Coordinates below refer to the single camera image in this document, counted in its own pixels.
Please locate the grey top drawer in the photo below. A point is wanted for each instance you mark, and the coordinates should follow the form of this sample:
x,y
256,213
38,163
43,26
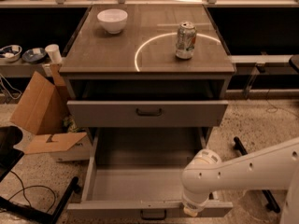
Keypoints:
x,y
147,113

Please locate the blue patterned bowl right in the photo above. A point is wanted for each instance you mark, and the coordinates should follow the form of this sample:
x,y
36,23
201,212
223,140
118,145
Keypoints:
x,y
36,55

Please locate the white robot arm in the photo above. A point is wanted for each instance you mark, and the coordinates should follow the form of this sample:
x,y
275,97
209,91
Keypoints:
x,y
275,167

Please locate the green snack bags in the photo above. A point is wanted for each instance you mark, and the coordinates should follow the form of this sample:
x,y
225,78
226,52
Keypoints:
x,y
70,126

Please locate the white paper cup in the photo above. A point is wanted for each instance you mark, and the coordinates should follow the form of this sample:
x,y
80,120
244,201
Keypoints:
x,y
54,53

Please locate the brown cardboard box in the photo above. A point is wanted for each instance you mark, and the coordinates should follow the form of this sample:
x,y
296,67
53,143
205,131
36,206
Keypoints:
x,y
41,111

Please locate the grey drawer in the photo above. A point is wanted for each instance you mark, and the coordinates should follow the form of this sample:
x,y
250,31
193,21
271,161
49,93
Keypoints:
x,y
147,113
136,173

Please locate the crushed soda can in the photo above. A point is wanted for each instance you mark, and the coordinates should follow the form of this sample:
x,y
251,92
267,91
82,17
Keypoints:
x,y
186,37

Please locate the blue patterned bowl left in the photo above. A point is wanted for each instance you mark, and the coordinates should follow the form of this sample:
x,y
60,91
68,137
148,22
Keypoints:
x,y
10,53

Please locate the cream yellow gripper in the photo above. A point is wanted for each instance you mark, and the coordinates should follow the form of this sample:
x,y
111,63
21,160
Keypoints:
x,y
192,203

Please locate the black chair seat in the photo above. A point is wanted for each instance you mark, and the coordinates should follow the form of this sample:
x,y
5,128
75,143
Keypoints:
x,y
9,155

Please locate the white ceramic bowl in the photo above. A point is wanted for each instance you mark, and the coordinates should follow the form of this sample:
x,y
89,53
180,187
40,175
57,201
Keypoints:
x,y
113,20

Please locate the grey drawer cabinet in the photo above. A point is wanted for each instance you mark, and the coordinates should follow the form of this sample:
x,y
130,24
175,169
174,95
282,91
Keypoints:
x,y
140,62

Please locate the blue patterned bowl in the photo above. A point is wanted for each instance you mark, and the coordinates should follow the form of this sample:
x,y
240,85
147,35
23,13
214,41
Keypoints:
x,y
10,53
36,55

